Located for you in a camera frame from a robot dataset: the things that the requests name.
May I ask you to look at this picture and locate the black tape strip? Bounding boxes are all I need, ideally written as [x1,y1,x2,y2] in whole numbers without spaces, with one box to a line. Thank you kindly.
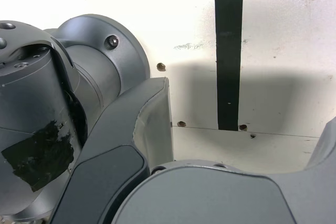
[214,0,244,132]

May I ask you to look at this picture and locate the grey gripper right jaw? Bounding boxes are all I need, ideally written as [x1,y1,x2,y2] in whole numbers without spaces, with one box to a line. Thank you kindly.
[267,115,336,224]

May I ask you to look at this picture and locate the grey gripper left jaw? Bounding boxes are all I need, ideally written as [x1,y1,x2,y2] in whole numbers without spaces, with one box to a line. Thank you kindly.
[49,76,174,224]

